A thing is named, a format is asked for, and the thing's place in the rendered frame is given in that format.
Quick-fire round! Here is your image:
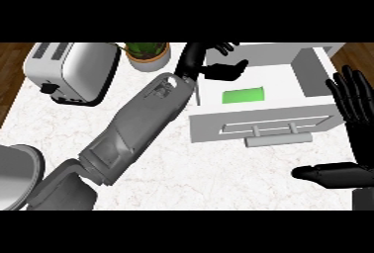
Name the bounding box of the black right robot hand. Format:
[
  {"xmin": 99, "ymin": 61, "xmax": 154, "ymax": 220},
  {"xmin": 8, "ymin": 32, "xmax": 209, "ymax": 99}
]
[{"xmin": 291, "ymin": 64, "xmax": 374, "ymax": 191}]

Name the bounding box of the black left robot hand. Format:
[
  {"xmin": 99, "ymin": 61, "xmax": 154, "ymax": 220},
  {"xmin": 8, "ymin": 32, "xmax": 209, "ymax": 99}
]
[{"xmin": 175, "ymin": 42, "xmax": 250, "ymax": 83}]

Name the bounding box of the white open drawer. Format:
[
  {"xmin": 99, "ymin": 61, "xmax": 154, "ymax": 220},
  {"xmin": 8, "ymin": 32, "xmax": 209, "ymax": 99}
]
[{"xmin": 194, "ymin": 47, "xmax": 343, "ymax": 108}]

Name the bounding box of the potted green plant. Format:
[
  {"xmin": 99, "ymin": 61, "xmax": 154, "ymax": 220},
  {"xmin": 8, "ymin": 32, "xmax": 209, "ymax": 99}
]
[{"xmin": 115, "ymin": 42, "xmax": 173, "ymax": 73}]

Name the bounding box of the green flat patch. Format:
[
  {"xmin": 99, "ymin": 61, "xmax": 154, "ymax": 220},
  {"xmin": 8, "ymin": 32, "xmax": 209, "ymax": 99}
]
[{"xmin": 220, "ymin": 85, "xmax": 269, "ymax": 105}]

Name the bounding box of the white cabinet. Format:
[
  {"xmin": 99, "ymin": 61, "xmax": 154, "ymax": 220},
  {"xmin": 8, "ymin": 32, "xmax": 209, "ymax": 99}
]
[{"xmin": 203, "ymin": 42, "xmax": 348, "ymax": 67}]

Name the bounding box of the silver toaster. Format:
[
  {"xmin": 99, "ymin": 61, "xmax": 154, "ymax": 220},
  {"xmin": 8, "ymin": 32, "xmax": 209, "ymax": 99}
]
[{"xmin": 22, "ymin": 42, "xmax": 123, "ymax": 108}]

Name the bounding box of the grey round appliance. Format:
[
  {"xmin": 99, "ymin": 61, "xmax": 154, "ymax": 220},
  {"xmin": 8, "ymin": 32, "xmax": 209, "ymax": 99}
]
[{"xmin": 0, "ymin": 143, "xmax": 47, "ymax": 211}]

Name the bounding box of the white drawer front with handle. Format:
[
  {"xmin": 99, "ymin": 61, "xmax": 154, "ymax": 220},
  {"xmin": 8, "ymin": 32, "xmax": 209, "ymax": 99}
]
[{"xmin": 188, "ymin": 104, "xmax": 348, "ymax": 148}]

